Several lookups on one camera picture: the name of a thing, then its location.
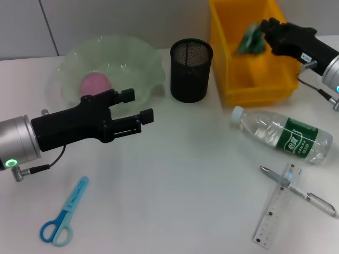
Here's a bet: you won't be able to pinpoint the blue scissors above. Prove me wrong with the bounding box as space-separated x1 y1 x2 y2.
40 176 90 248

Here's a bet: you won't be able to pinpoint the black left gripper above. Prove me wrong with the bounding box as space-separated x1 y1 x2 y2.
31 88 155 152

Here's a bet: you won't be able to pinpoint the right gripper cable with connector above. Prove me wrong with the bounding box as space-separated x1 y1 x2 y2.
296 60 339 112

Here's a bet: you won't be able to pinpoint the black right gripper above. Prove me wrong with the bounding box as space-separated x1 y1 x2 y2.
260 17 339 78

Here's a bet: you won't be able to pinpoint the black mesh pen holder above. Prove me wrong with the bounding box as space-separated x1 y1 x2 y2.
169 38 214 104

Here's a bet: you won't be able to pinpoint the green plastic wrapper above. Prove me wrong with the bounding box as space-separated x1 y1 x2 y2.
233 22 269 57

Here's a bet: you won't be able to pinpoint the transparent plastic ruler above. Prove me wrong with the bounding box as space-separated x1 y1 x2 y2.
251 162 304 250

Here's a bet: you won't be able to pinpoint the green glass fruit bowl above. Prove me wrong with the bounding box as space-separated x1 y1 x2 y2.
60 35 166 117

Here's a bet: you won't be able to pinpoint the pink peach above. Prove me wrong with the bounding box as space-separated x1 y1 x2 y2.
79 73 112 99

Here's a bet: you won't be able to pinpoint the clear green-label water bottle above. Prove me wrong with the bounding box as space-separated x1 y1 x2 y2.
229 105 334 166

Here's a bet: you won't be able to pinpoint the yellow plastic bin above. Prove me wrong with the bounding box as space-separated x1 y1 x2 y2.
208 0 300 108

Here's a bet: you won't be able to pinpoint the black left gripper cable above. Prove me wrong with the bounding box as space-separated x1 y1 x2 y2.
11 144 67 183

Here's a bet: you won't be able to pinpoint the silver white pen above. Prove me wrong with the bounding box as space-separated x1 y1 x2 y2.
259 165 339 219

